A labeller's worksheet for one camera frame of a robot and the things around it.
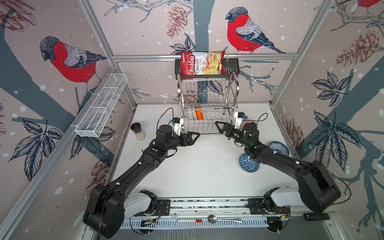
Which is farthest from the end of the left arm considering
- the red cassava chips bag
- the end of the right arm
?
the red cassava chips bag

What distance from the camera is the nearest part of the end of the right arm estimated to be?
0.65m

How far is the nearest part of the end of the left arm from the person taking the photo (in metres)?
0.62

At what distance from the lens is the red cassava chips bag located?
34.4 inches
